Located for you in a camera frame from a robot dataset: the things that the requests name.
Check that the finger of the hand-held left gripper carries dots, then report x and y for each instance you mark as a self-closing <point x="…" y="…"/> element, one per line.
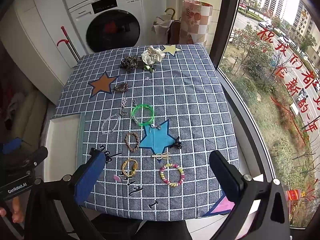
<point x="11" y="146"/>
<point x="37" y="155"/>

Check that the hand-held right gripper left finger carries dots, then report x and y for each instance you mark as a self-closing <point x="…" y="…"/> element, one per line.
<point x="88" y="180"/>

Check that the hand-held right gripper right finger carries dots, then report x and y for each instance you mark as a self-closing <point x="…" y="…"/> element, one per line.
<point x="228" y="186"/>

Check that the white tray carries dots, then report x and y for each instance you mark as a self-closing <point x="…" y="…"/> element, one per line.
<point x="62" y="145"/>

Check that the small black hair clip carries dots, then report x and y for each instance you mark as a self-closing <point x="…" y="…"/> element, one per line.
<point x="177" y="143"/>

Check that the person's left hand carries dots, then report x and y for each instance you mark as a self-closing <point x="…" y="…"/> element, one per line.
<point x="18" y="213"/>

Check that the small pink clip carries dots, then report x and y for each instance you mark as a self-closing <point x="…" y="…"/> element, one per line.
<point x="116" y="178"/>

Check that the black claw hair clip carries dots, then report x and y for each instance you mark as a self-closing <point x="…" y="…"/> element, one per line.
<point x="108" y="158"/>

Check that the red lantern decoration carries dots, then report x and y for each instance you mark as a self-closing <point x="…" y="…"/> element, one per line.
<point x="293" y="195"/>

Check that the gold hair clip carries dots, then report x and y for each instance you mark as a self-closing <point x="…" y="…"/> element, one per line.
<point x="162" y="156"/>

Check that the blue grid tablecloth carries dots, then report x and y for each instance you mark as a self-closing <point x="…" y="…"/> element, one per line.
<point x="180" y="92"/>

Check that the white cabinet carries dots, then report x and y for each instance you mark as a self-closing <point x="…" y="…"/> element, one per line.
<point x="35" y="42"/>

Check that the leopard print scrunchie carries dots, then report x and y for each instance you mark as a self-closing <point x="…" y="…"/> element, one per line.
<point x="128" y="62"/>

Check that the green hair clip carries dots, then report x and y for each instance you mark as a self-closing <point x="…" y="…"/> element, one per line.
<point x="148" y="68"/>

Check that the red window lettering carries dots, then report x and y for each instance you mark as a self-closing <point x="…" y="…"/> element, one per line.
<point x="285" y="62"/>

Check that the white dotted scrunchie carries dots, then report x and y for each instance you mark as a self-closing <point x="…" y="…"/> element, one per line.
<point x="151" y="55"/>

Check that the white washing machine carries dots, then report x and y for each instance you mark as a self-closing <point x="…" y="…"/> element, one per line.
<point x="105" y="17"/>

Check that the dark chair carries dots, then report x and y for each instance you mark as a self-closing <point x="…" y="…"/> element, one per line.
<point x="175" y="32"/>

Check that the white cloth bag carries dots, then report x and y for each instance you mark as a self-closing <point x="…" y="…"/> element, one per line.
<point x="160" y="28"/>

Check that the checkered gift bag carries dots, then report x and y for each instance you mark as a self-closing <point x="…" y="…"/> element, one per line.
<point x="193" y="20"/>

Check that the black window frame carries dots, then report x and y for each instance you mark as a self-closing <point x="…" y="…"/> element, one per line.
<point x="225" y="30"/>

